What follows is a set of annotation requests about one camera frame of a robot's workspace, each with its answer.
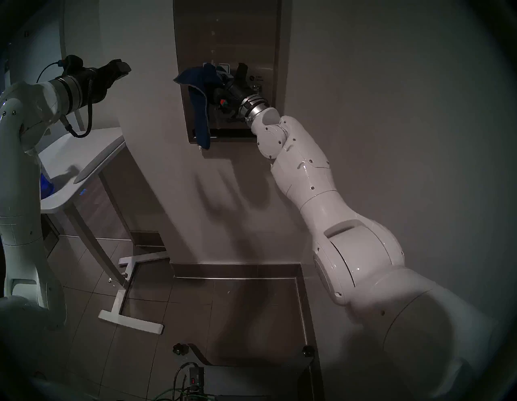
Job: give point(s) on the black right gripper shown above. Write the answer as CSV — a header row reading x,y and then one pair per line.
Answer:
x,y
234,93

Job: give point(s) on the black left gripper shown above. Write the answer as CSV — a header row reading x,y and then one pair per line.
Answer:
x,y
95,85

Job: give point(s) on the dark blue cloth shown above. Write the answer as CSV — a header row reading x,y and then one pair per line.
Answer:
x,y
202,117

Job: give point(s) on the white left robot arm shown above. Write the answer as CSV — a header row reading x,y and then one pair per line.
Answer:
x,y
16,182

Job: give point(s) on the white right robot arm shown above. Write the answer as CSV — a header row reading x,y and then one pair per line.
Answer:
x,y
307,178

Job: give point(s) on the dark metal robot base platform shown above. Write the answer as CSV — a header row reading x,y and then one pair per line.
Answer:
x,y
250,382

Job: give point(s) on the round symbol text sticker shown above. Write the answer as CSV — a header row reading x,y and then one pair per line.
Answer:
x,y
256,78

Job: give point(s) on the white rectangular dispenser label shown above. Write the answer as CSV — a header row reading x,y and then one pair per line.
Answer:
x,y
224,68

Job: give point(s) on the white side table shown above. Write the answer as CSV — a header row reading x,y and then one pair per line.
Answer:
x,y
80,161

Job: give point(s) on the clear spray bottle blue liquid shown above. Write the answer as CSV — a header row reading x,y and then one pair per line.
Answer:
x,y
46,186

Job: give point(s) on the black star knob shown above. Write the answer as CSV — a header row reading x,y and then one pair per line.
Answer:
x,y
180,349
307,351

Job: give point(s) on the black box with red light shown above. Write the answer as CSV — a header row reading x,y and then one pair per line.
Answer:
x,y
196,376

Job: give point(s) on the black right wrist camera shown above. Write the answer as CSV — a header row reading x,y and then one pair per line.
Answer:
x,y
221,104

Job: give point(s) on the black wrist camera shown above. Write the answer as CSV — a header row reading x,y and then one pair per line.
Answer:
x,y
221,104
72,64

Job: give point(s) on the stainless steel wall dispenser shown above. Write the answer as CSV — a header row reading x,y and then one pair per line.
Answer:
x,y
242,32

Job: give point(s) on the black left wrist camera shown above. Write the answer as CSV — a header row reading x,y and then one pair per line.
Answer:
x,y
72,64

